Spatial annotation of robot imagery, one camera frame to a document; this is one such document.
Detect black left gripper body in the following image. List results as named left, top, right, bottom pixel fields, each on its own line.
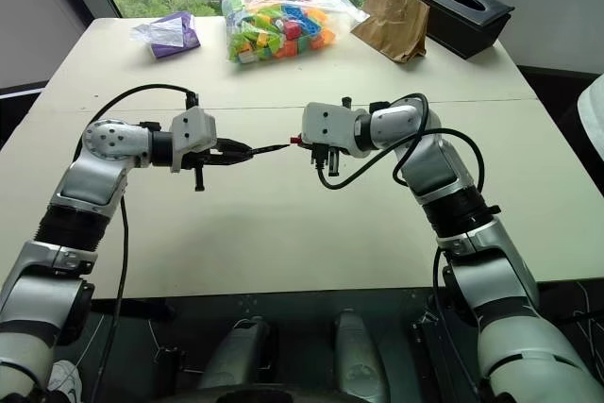
left=181, top=138, right=224, bottom=193

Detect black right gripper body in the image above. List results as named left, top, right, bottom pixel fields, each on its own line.
left=308, top=142, right=343, bottom=178

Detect clear bag of colourful blocks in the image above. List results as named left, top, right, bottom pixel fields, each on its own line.
left=220, top=0, right=370, bottom=65

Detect purple tissue pack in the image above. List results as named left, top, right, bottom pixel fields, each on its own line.
left=130, top=10, right=202, bottom=61

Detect brown paper bag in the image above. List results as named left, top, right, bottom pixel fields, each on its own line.
left=350, top=0, right=431, bottom=64

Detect grey rounded shape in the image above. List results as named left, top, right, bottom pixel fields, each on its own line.
left=331, top=308, right=390, bottom=403
left=196, top=315, right=280, bottom=394

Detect black tissue box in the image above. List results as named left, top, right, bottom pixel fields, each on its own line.
left=418, top=0, right=516, bottom=60

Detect white shoe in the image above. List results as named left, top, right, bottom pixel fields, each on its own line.
left=47, top=360, right=84, bottom=403

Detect white rounded object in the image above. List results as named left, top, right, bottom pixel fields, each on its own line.
left=577, top=74, right=604, bottom=162

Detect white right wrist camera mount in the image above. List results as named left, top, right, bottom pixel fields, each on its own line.
left=300, top=101, right=372, bottom=159

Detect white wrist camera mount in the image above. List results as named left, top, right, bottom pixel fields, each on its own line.
left=300, top=101, right=372, bottom=159
left=169, top=107, right=219, bottom=174

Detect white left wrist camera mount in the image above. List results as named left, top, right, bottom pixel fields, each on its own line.
left=169, top=107, right=219, bottom=174

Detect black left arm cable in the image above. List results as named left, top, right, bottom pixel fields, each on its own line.
left=92, top=83, right=202, bottom=397

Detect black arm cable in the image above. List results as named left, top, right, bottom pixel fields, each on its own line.
left=314, top=93, right=485, bottom=319
left=92, top=83, right=202, bottom=397

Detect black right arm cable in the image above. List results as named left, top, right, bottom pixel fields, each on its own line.
left=314, top=93, right=485, bottom=319

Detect black metal frame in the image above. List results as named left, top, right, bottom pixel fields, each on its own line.
left=409, top=296, right=480, bottom=397

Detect thin white wires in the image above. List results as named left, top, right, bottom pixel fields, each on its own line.
left=563, top=279, right=604, bottom=357

